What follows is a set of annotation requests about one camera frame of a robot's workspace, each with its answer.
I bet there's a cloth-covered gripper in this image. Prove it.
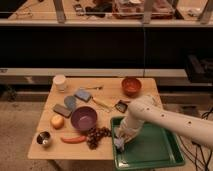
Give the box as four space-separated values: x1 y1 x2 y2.
115 116 144 143

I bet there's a green plastic tray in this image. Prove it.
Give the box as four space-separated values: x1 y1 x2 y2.
112 123 185 171

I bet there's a white towel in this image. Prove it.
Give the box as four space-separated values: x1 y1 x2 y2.
114 138 125 152

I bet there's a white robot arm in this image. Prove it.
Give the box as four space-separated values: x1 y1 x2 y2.
116 95 213 150

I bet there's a dark grape bunch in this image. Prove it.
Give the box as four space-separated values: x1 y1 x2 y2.
86 127 111 150

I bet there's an orange-red bowl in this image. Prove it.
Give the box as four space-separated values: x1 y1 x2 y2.
121 77 142 97

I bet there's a purple bowl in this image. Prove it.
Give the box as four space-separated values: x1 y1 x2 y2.
71 106 97 131

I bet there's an orange carrot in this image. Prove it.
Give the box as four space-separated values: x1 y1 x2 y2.
60 136 86 144

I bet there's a blue rectangular sponge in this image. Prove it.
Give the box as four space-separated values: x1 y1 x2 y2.
74 89 91 102

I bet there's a blue-grey round sponge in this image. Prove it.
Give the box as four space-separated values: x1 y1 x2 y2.
64 96 76 111

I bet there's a yellow apple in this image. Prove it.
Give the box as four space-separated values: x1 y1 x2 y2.
50 115 64 129

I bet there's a dark rectangular block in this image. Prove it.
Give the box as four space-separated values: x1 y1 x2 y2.
53 104 72 118

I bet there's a small metal cup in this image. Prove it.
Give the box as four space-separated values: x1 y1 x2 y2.
36 131 52 148

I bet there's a white cup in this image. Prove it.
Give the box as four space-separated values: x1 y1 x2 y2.
53 75 67 92

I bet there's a black box on right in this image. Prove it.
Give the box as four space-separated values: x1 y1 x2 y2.
185 55 213 83

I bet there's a black spatula with handle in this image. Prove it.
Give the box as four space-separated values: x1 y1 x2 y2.
115 100 129 113

